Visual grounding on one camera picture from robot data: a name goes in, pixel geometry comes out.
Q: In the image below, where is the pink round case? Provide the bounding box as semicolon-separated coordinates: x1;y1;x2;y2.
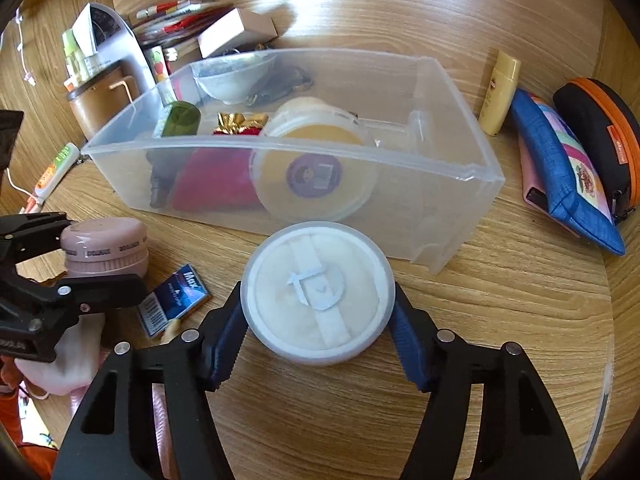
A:
60;217;149;278

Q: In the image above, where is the blue Max staples box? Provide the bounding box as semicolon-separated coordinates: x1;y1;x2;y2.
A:
137;263;212;338

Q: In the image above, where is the clear plastic storage bin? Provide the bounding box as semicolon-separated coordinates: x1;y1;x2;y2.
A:
84;49;504;272

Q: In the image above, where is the white powder puff container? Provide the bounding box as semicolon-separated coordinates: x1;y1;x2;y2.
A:
240;221;396;366

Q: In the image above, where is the yellow cream plastic jar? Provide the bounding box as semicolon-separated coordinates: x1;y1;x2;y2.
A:
250;96;378;222

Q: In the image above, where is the beige spiral seashell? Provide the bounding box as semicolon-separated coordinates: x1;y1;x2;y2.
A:
160;318;181;344

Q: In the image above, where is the person's left hand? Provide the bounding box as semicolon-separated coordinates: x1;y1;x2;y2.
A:
14;313;105;396

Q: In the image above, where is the white orange green tube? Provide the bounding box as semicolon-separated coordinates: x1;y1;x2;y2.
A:
21;142;80;214

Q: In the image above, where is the brown ceramic mug with lid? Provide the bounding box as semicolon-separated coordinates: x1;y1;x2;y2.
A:
66;61;140;140

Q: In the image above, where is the green spray bottle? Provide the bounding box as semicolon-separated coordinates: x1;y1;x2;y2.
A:
62;29;90;87

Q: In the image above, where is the white file holder with papers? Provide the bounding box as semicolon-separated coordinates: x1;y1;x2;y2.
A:
72;2;155;93

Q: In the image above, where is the fruit pattern box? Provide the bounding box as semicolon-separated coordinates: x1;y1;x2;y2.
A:
144;46;169;84

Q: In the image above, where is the stack of books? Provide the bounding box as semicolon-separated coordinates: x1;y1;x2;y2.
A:
132;0;234;53

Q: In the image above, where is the white ceramic bowl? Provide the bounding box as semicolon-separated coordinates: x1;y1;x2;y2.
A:
191;51;276;105

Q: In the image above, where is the blue patchwork pouch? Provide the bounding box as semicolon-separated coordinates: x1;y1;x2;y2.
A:
511;88;626;256

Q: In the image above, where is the small white cardboard box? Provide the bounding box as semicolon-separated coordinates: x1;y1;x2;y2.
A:
198;8;278;58

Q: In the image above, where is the black orange zip case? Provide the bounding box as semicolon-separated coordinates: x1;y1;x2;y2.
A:
553;77;639;223

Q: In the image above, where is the yellow lotion tube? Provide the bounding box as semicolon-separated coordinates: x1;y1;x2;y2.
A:
478;50;522;136

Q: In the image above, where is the white charging cable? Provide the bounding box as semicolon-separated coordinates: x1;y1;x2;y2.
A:
12;6;37;87

